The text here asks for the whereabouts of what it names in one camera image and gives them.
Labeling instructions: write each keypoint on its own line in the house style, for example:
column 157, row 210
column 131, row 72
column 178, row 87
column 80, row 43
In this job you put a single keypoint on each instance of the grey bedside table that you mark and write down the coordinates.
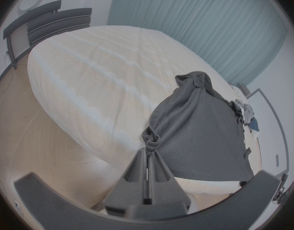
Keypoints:
column 243, row 88

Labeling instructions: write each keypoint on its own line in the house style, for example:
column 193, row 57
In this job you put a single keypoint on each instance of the black T-shirt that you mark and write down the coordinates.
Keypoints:
column 199, row 133

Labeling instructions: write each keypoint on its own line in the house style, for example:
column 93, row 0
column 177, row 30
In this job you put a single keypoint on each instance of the white printed pillow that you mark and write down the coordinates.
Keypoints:
column 237, row 91

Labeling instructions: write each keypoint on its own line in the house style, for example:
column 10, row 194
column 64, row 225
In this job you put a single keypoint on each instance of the black chest of drawers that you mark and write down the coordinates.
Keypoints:
column 58, row 24

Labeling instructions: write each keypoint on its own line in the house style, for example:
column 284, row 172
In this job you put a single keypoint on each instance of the bed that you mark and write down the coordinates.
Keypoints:
column 101, row 75

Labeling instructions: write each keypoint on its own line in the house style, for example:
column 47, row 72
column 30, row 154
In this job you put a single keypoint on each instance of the pile of clothes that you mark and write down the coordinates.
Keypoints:
column 248, row 115

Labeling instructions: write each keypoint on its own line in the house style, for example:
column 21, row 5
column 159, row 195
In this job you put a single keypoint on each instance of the blue-green curtain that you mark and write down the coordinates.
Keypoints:
column 233, row 37
column 156, row 11

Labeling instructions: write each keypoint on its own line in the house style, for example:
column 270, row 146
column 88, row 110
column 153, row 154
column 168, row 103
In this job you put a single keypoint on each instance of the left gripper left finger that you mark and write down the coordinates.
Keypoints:
column 129, row 188

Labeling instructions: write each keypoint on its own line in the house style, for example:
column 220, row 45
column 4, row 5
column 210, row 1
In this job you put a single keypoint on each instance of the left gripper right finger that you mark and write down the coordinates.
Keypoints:
column 166, row 188

